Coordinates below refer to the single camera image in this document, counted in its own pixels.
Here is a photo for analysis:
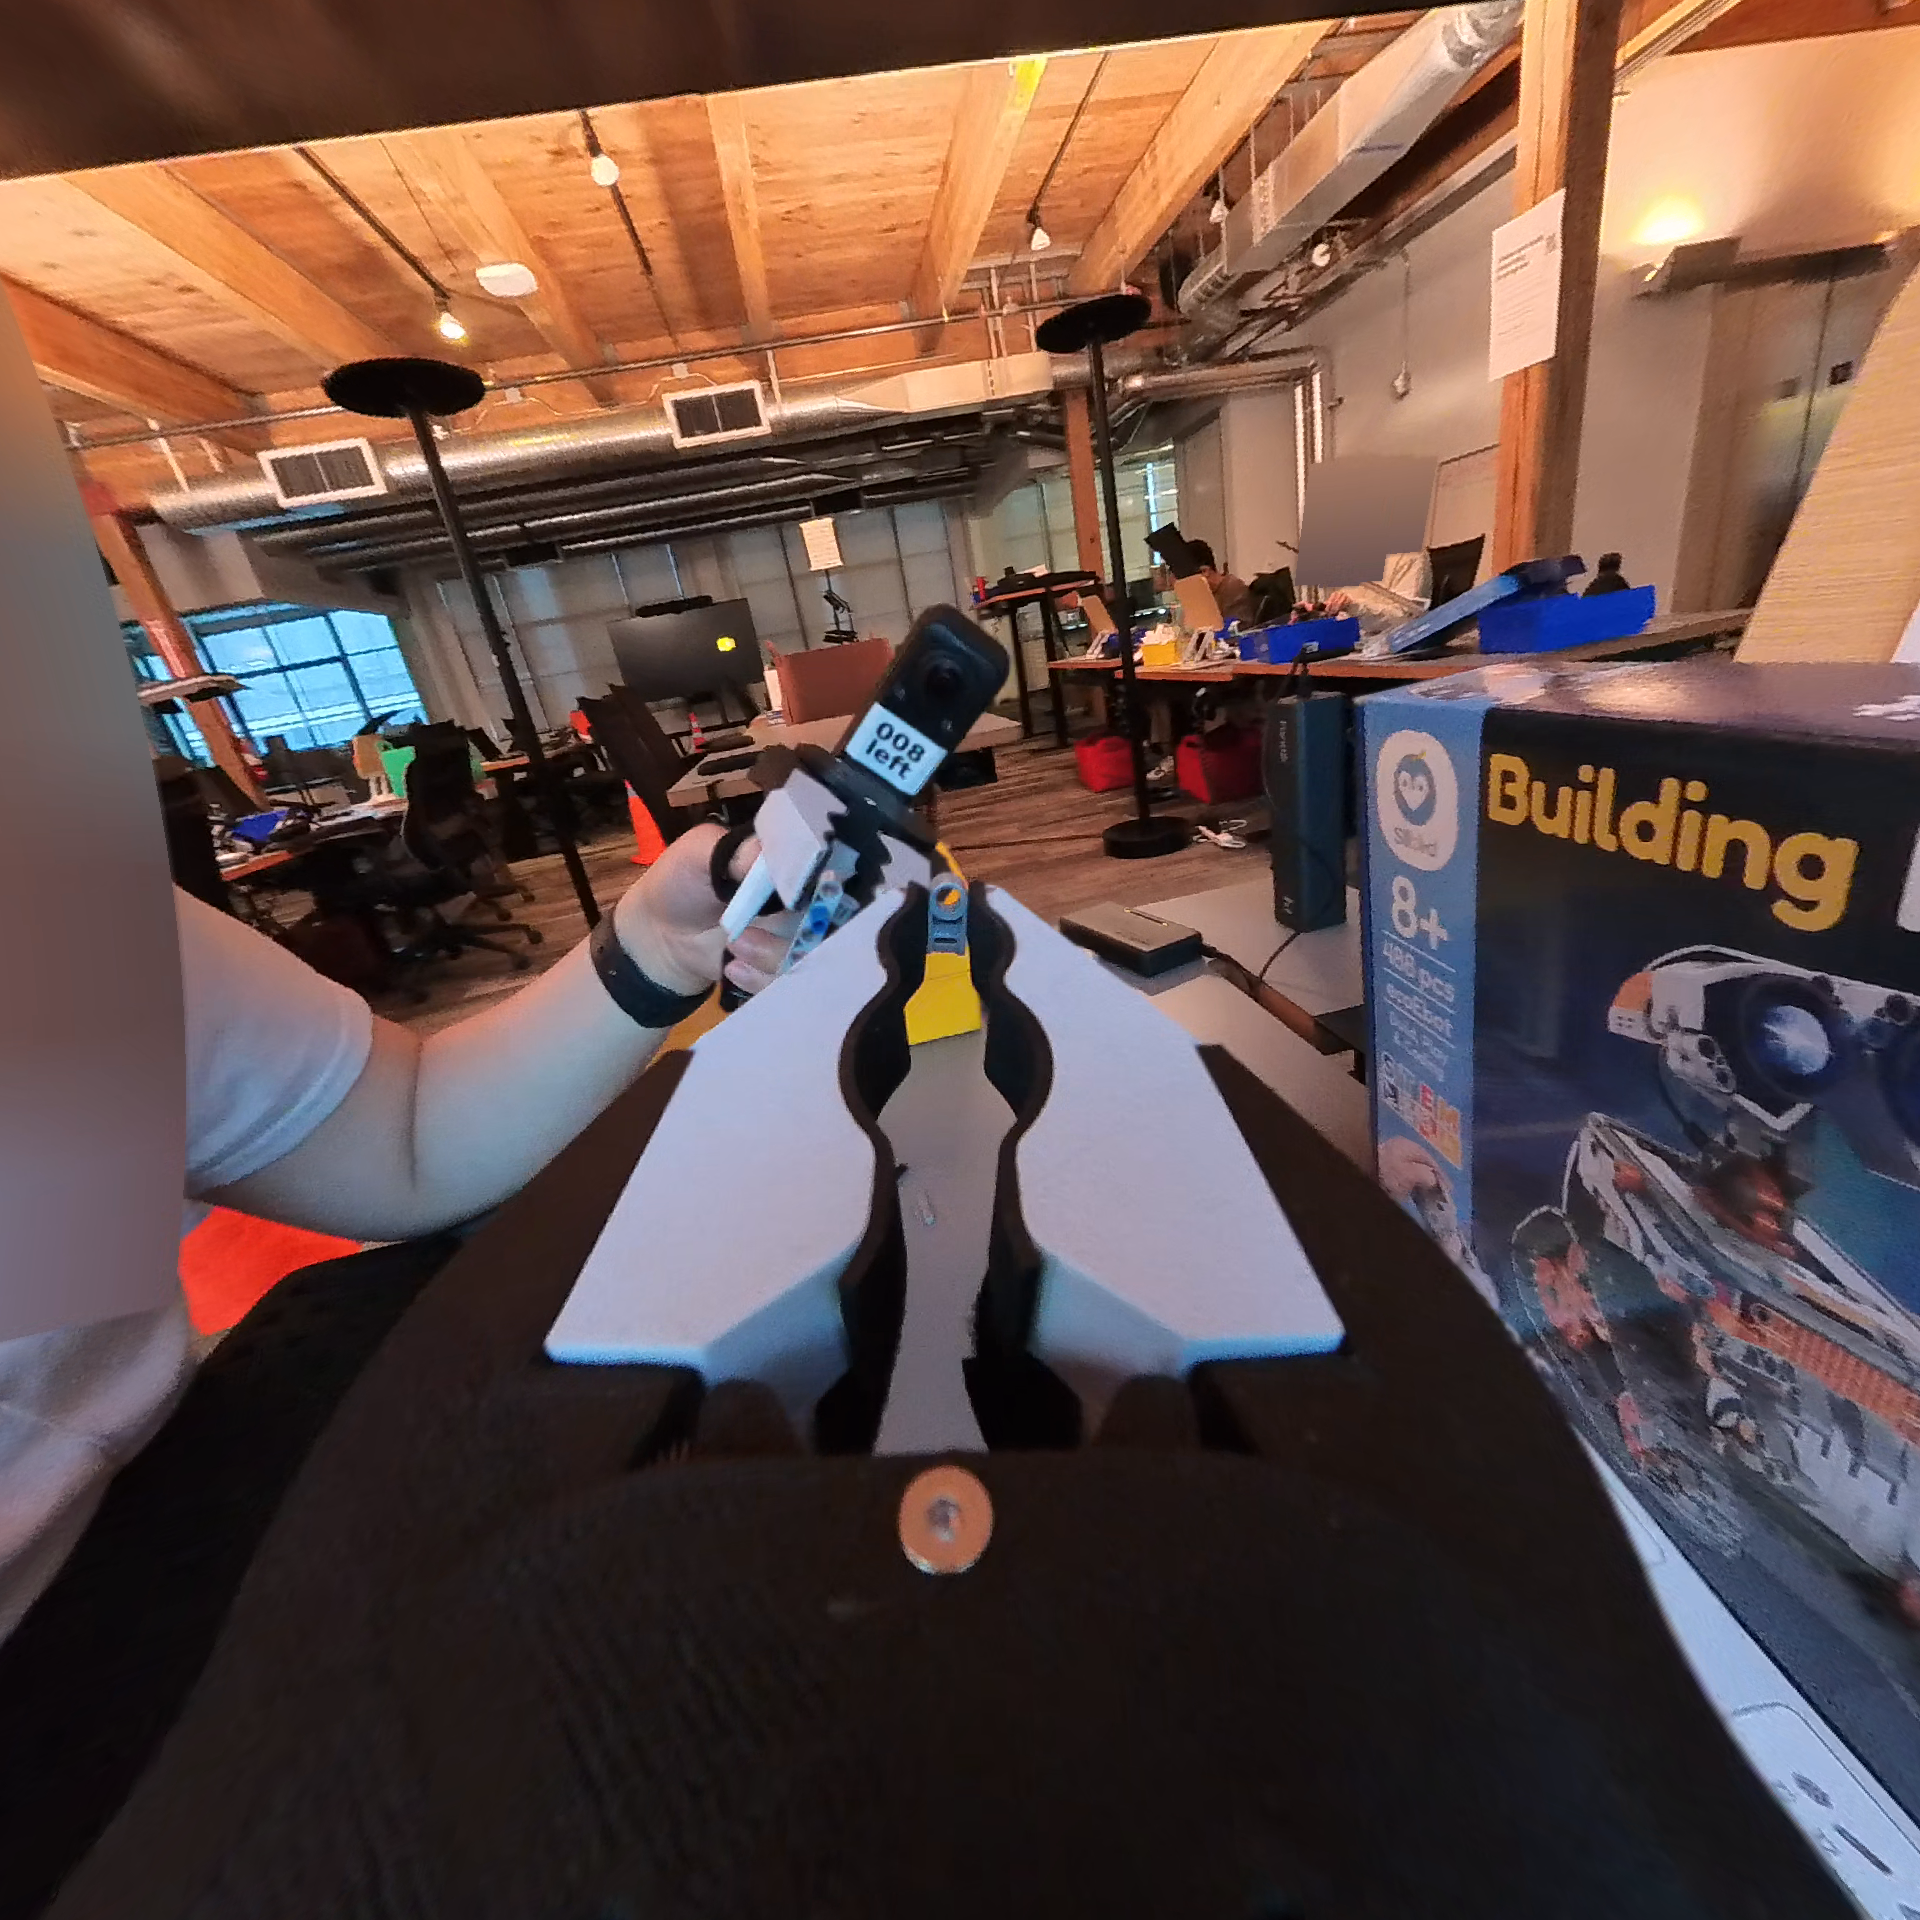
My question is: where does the black pole stand with disc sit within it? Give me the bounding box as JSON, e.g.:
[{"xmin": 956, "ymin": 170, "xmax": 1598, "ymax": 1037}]
[{"xmin": 322, "ymin": 356, "xmax": 602, "ymax": 933}]

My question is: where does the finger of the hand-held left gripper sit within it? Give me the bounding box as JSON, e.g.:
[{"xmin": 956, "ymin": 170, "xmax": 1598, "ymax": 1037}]
[{"xmin": 719, "ymin": 779, "xmax": 870, "ymax": 950}]

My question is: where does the dark blue upright device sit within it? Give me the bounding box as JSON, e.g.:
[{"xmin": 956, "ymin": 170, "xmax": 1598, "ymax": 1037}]
[{"xmin": 1265, "ymin": 690, "xmax": 1353, "ymax": 933}]

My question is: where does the blue lidded plastic box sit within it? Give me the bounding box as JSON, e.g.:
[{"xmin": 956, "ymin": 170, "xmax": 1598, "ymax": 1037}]
[{"xmin": 1478, "ymin": 558, "xmax": 1657, "ymax": 654}]

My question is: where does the robot kit box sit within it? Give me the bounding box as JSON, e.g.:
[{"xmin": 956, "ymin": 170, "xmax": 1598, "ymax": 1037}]
[{"xmin": 1353, "ymin": 655, "xmax": 1920, "ymax": 1643}]

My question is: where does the black cable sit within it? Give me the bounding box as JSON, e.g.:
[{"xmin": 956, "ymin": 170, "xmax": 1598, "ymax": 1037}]
[{"xmin": 1249, "ymin": 901, "xmax": 1363, "ymax": 1040}]

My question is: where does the light wooden board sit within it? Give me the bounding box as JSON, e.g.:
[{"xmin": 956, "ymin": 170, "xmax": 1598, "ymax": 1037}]
[{"xmin": 1732, "ymin": 270, "xmax": 1920, "ymax": 664}]

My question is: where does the grey perforated building beam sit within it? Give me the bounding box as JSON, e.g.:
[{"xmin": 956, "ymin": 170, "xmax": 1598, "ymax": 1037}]
[{"xmin": 772, "ymin": 871, "xmax": 870, "ymax": 970}]

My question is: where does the black television screen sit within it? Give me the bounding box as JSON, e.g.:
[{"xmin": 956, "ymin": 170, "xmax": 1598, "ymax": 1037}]
[{"xmin": 609, "ymin": 597, "xmax": 769, "ymax": 707}]

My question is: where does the white paper notice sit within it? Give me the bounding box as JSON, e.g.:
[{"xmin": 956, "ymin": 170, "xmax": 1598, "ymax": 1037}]
[{"xmin": 1488, "ymin": 188, "xmax": 1567, "ymax": 381}]

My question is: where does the black power adapter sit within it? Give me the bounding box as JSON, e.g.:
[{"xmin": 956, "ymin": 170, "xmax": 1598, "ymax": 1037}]
[{"xmin": 1062, "ymin": 901, "xmax": 1207, "ymax": 975}]

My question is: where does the person in white t-shirt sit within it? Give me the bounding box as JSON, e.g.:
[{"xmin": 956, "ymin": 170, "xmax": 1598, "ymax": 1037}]
[{"xmin": 0, "ymin": 885, "xmax": 377, "ymax": 1642}]

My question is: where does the black office chair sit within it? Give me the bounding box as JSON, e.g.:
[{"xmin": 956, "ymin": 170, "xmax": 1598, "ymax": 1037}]
[{"xmin": 399, "ymin": 720, "xmax": 542, "ymax": 963}]

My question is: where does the person's left hand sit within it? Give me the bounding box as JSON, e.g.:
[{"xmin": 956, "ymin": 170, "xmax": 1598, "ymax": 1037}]
[{"xmin": 617, "ymin": 819, "xmax": 800, "ymax": 998}]

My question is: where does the wooden column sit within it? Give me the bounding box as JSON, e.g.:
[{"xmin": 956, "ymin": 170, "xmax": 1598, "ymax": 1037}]
[{"xmin": 1492, "ymin": 0, "xmax": 1626, "ymax": 579}]

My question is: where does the brown cabinet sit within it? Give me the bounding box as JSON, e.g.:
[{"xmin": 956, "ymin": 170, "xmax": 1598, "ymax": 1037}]
[{"xmin": 780, "ymin": 638, "xmax": 897, "ymax": 725}]

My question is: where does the silver air duct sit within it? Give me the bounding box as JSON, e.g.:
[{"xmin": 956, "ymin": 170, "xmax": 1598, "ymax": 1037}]
[{"xmin": 152, "ymin": 351, "xmax": 1322, "ymax": 531}]

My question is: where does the black wristwatch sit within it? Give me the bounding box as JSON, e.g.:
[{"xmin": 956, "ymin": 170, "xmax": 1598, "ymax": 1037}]
[{"xmin": 591, "ymin": 908, "xmax": 712, "ymax": 1031}]

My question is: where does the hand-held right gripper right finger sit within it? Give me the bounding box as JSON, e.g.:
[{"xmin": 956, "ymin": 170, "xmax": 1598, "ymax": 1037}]
[{"xmin": 967, "ymin": 883, "xmax": 1346, "ymax": 1412}]

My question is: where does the person's left forearm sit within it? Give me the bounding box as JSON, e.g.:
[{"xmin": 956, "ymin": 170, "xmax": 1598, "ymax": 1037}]
[{"xmin": 211, "ymin": 938, "xmax": 655, "ymax": 1244}]

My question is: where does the wooden work table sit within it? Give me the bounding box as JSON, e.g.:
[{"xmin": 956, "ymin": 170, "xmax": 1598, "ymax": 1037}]
[{"xmin": 1049, "ymin": 608, "xmax": 1748, "ymax": 694}]

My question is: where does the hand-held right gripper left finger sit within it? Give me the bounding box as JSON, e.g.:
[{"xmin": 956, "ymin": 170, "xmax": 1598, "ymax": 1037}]
[{"xmin": 545, "ymin": 883, "xmax": 915, "ymax": 1448}]

